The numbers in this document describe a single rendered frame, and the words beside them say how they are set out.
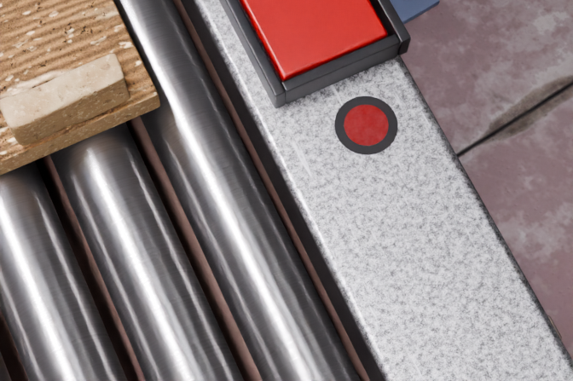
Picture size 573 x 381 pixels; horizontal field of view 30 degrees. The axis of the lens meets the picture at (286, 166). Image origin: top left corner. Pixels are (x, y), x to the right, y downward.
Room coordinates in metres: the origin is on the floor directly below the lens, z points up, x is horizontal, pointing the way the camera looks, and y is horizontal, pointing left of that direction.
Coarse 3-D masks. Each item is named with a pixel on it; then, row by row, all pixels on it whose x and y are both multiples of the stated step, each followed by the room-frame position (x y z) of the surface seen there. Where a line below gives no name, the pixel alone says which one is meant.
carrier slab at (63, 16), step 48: (0, 0) 0.26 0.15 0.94; (48, 0) 0.26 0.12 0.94; (96, 0) 0.26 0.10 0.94; (0, 48) 0.23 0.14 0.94; (48, 48) 0.23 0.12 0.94; (96, 48) 0.23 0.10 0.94; (0, 96) 0.21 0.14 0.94; (144, 96) 0.21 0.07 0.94; (0, 144) 0.18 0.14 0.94; (48, 144) 0.18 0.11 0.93
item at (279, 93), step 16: (224, 0) 0.27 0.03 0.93; (384, 0) 0.27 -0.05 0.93; (240, 16) 0.26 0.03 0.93; (384, 16) 0.26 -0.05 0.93; (240, 32) 0.25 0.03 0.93; (400, 32) 0.25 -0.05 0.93; (256, 48) 0.24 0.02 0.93; (368, 48) 0.24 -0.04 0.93; (384, 48) 0.24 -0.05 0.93; (400, 48) 0.25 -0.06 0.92; (256, 64) 0.23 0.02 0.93; (336, 64) 0.23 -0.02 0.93; (352, 64) 0.23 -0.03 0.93; (368, 64) 0.24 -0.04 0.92; (272, 80) 0.22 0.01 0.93; (288, 80) 0.22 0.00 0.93; (304, 80) 0.22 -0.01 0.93; (320, 80) 0.22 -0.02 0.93; (336, 80) 0.23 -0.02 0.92; (272, 96) 0.22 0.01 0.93; (288, 96) 0.22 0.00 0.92
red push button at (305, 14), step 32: (256, 0) 0.27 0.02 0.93; (288, 0) 0.27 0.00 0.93; (320, 0) 0.27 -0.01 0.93; (352, 0) 0.27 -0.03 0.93; (288, 32) 0.25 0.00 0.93; (320, 32) 0.25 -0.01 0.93; (352, 32) 0.25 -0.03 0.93; (384, 32) 0.25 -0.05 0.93; (288, 64) 0.23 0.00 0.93; (320, 64) 0.23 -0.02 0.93
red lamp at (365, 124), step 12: (360, 108) 0.22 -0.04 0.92; (372, 108) 0.22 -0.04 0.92; (348, 120) 0.21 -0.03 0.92; (360, 120) 0.21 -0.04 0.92; (372, 120) 0.21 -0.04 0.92; (384, 120) 0.21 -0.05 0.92; (348, 132) 0.20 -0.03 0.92; (360, 132) 0.20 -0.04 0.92; (372, 132) 0.20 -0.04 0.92; (384, 132) 0.20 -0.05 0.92; (360, 144) 0.20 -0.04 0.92; (372, 144) 0.20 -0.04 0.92
